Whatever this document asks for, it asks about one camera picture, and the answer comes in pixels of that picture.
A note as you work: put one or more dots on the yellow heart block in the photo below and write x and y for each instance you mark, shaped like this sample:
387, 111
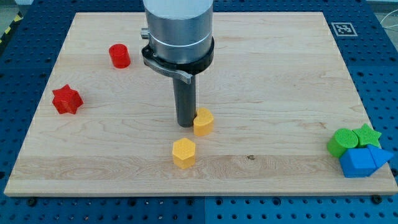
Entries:
203, 123

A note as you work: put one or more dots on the green star block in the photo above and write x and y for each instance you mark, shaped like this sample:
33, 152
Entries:
367, 136

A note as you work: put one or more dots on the red cylinder block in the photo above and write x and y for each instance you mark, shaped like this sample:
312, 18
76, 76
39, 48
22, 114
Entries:
119, 56

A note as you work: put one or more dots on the blue triangle block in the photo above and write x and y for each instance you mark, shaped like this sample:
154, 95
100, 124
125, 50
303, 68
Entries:
379, 156

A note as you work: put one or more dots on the wooden board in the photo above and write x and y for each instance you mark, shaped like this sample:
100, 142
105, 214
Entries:
278, 89

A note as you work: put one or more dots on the black clamp ring with lever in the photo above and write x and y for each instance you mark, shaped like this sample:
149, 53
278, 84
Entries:
183, 72

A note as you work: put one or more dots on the green cylinder block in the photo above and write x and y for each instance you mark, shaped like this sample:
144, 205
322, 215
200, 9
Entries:
342, 140

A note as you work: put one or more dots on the red star block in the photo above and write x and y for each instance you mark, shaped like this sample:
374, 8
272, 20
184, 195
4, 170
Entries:
66, 100

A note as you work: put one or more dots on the white fiducial marker tag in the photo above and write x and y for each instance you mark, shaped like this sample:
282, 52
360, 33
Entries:
344, 29

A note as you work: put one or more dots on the yellow hexagon block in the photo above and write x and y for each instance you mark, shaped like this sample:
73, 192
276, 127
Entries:
183, 151

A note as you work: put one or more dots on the blue cube block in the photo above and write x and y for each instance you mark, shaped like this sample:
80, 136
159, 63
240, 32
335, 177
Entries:
357, 162

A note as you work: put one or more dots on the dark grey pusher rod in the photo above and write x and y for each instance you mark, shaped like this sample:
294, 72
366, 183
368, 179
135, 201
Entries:
185, 102

